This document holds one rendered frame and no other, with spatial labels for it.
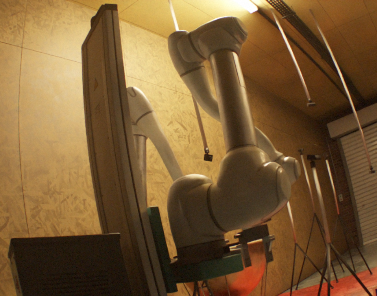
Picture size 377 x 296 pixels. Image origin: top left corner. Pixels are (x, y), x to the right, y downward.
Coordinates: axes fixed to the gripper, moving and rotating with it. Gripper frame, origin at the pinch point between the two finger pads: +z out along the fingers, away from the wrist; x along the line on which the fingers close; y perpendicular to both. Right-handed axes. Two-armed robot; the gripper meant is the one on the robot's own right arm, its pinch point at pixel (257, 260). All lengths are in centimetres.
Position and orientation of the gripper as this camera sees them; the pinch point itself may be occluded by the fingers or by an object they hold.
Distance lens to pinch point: 148.2
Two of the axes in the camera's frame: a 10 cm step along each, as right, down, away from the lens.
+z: 2.1, 9.4, -2.7
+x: 4.9, -3.4, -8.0
